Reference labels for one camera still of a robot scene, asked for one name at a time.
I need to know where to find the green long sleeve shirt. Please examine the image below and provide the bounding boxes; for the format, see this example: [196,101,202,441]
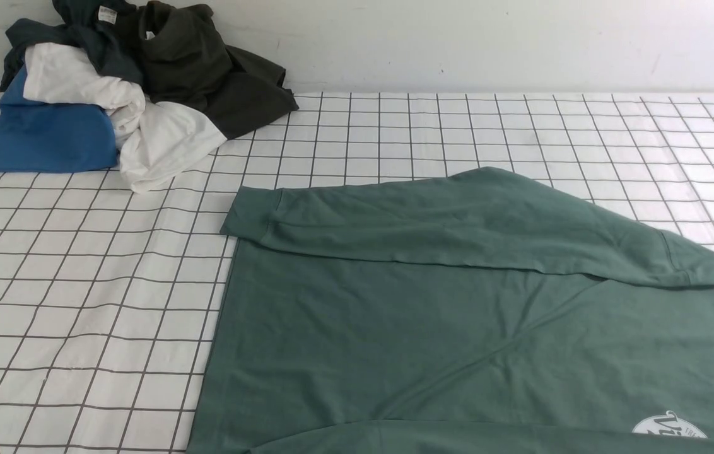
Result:
[187,168,714,453]

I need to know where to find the blue shirt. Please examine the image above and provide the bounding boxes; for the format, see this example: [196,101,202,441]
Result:
[0,68,118,173]

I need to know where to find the white shirt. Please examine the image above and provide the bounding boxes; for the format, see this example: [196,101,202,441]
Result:
[23,43,226,193]

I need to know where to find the dark navy shirt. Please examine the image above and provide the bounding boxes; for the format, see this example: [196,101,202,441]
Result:
[0,1,144,92]

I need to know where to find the dark olive shirt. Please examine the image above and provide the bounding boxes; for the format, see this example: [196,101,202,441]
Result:
[132,1,298,140]

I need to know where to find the white grid tablecloth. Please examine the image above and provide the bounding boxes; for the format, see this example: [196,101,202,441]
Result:
[0,93,714,453]

